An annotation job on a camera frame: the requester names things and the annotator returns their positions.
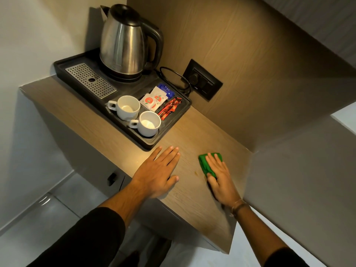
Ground white ceramic cup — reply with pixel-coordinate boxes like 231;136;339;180
107;95;141;121
129;111;162;137

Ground person's right forearm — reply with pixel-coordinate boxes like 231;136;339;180
232;201;309;267

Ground white tea bag sachet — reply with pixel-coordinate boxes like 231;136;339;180
150;86;168;106
139;93;159;112

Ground person's left hand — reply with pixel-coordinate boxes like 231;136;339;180
131;146;181;199

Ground wrist bracelet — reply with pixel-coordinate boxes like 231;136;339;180
230;199;250;218

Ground red coffee stick sachet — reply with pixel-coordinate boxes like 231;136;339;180
158;97;178;118
161;98;182;121

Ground black plastic hospitality tray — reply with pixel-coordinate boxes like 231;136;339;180
53;49;192;151

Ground blue sachet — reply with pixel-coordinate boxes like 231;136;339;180
157;83;175;99

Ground stainless steel electric kettle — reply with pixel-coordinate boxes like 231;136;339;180
99;4;164;81

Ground person's right hand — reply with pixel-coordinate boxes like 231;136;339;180
205;153;242;209

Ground black wall socket plate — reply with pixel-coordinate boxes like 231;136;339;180
181;59;223;101

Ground perforated metal drip grate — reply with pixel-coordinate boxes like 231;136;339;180
65;63;117;99

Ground green cleaning cloth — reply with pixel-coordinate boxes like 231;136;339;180
198;152;223;178

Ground black kettle power cable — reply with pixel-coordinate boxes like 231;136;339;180
156;66;192;97

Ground person's left forearm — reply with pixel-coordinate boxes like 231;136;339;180
26;181;156;267

